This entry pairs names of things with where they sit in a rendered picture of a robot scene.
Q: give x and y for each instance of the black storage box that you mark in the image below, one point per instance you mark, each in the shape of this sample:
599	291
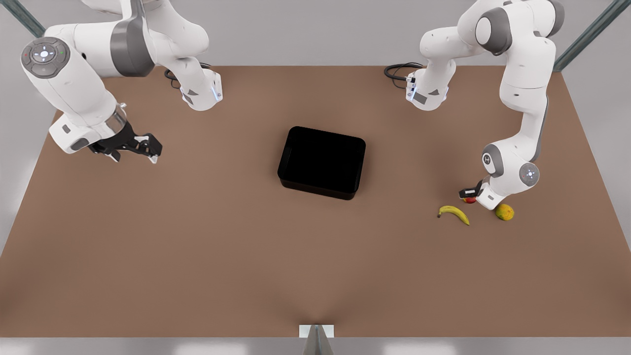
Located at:
321	162

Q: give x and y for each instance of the silver frame post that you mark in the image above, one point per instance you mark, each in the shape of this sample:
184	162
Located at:
24	17
316	341
586	34

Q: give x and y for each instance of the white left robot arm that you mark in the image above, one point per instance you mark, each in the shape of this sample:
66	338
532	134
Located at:
522	74

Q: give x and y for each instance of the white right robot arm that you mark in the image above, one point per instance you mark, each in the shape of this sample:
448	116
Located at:
74	84

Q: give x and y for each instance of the yellow banana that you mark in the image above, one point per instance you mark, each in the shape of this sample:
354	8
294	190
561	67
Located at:
454	213

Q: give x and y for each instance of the yellow-green mango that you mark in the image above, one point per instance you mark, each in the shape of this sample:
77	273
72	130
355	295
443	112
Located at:
505	212

